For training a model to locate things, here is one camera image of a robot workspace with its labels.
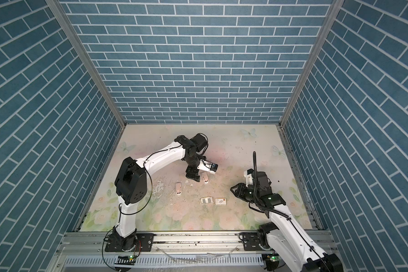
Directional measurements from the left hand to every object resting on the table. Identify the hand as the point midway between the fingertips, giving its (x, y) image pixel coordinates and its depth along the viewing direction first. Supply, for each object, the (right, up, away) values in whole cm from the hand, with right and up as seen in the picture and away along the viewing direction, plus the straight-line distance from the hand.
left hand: (201, 170), depth 89 cm
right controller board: (+31, -36, -18) cm, 51 cm away
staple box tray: (+3, -15, -2) cm, 16 cm away
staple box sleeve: (+10, -15, -4) cm, 18 cm away
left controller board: (-29, -36, -17) cm, 49 cm away
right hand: (+15, -7, -7) cm, 18 cm away
